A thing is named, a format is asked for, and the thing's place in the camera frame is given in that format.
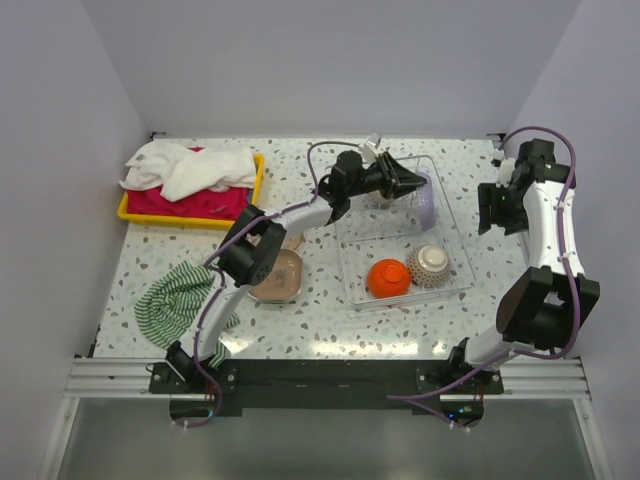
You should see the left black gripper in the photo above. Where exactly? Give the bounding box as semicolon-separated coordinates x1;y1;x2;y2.
347;152;426;200

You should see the purple square plate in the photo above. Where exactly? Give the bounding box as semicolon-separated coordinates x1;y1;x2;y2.
416;170;437;231

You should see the white wire dish rack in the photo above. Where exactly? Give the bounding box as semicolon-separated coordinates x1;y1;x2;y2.
335;155;475;309

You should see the patterned ceramic bowl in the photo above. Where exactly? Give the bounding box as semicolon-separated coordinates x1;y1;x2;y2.
406;244;450;288

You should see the orange plastic bowl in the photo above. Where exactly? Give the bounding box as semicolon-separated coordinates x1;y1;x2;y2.
367;259;412;298

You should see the brown square plate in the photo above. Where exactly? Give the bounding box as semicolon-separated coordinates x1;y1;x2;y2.
248;249;303;303

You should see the beige brown ceramic cup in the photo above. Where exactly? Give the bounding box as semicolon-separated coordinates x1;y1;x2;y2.
374;196;393;209

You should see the clear glass cup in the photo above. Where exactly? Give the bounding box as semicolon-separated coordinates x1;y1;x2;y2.
357;192;381;212

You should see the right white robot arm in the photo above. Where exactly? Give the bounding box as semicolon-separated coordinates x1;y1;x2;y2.
443;138;600;393

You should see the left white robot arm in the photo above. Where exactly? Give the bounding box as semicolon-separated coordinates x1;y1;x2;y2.
166;150;427;392

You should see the clear brown glass plate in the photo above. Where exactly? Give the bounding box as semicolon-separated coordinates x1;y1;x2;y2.
281;233;304;250

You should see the magenta cloth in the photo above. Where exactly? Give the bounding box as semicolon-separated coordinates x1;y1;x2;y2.
124;147;254;220

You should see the white towel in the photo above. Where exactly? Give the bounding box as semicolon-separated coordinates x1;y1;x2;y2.
120;141;257;202

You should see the green striped cloth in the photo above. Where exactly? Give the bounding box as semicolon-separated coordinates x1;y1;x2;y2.
134;261;224;350

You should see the yellow plastic tray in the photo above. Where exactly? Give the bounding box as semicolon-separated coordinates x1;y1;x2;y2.
117;153;265;231

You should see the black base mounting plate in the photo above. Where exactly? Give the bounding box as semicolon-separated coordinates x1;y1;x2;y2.
147;359;504;425

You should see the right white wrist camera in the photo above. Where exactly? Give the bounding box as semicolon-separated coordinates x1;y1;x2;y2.
491;149;516;187

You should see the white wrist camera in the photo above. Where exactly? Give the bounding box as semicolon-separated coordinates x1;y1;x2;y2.
491;149;516;187
358;133;385;164

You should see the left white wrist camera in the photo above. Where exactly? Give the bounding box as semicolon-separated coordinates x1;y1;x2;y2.
358;133;385;164

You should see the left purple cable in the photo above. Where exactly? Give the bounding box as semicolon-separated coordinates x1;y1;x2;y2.
187;141;364;429

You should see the aluminium frame rail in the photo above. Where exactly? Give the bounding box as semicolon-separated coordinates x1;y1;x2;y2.
62;354;166;399

